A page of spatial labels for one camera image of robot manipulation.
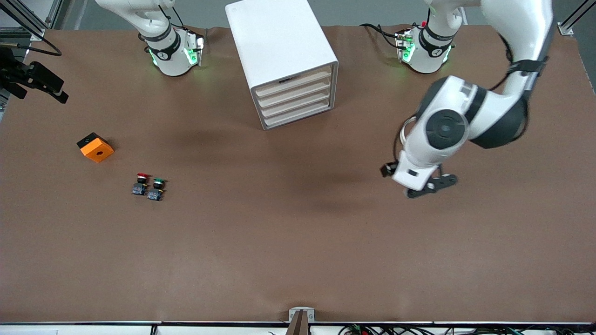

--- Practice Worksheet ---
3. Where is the orange and black button box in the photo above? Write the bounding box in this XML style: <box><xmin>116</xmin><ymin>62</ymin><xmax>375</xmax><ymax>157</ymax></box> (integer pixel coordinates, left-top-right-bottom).
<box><xmin>77</xmin><ymin>133</ymin><xmax>115</xmax><ymax>163</ymax></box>

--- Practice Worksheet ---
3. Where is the white curved pipe clamp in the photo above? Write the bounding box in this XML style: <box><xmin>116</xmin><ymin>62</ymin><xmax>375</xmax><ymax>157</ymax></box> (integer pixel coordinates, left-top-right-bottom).
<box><xmin>400</xmin><ymin>116</ymin><xmax>417</xmax><ymax>152</ymax></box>

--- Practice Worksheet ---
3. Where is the brown table cover mat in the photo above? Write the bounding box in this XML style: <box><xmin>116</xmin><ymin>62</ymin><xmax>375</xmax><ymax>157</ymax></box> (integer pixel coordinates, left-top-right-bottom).
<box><xmin>0</xmin><ymin>24</ymin><xmax>596</xmax><ymax>323</ymax></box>

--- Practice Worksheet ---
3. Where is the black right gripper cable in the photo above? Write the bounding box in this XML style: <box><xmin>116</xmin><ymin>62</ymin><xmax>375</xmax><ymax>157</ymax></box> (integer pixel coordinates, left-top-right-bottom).
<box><xmin>0</xmin><ymin>35</ymin><xmax>62</xmax><ymax>57</ymax></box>

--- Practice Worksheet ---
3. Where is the aluminium frame post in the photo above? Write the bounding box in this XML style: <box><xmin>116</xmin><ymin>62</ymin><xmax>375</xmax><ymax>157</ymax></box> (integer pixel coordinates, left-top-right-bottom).
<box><xmin>0</xmin><ymin>0</ymin><xmax>47</xmax><ymax>41</ymax></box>
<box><xmin>558</xmin><ymin>0</ymin><xmax>596</xmax><ymax>36</ymax></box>

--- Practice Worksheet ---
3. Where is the red push button switch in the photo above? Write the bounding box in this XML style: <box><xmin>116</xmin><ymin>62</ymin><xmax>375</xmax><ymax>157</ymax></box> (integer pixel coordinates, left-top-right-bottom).
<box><xmin>132</xmin><ymin>173</ymin><xmax>150</xmax><ymax>196</ymax></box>

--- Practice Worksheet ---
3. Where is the black arm base cable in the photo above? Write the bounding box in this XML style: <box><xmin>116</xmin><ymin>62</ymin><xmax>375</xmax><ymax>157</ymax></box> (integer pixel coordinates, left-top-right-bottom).
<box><xmin>360</xmin><ymin>22</ymin><xmax>402</xmax><ymax>49</ymax></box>

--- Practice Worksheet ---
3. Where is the green push button switch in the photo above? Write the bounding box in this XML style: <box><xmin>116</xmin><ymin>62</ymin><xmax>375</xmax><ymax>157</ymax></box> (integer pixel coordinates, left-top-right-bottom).
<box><xmin>148</xmin><ymin>178</ymin><xmax>167</xmax><ymax>201</ymax></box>

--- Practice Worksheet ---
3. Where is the brown vertical post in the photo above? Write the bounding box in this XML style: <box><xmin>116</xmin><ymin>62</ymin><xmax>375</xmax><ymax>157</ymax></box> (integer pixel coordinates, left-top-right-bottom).
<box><xmin>285</xmin><ymin>311</ymin><xmax>310</xmax><ymax>335</ymax></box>

